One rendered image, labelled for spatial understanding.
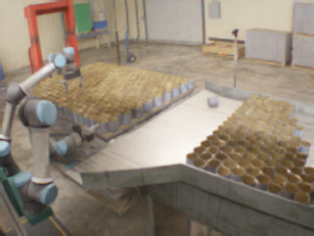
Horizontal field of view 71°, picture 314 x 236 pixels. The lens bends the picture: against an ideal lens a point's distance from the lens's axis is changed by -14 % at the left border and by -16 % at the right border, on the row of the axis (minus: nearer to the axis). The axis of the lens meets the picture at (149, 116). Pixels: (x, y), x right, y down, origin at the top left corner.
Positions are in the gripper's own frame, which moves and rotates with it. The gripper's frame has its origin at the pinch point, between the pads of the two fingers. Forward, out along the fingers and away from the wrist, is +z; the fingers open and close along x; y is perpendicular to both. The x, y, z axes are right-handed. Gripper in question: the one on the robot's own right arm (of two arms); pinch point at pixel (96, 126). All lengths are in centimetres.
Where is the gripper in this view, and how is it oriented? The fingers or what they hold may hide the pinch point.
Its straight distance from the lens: 163.7
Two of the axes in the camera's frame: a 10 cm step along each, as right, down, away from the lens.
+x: 8.1, 2.2, -5.4
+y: 0.4, 9.0, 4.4
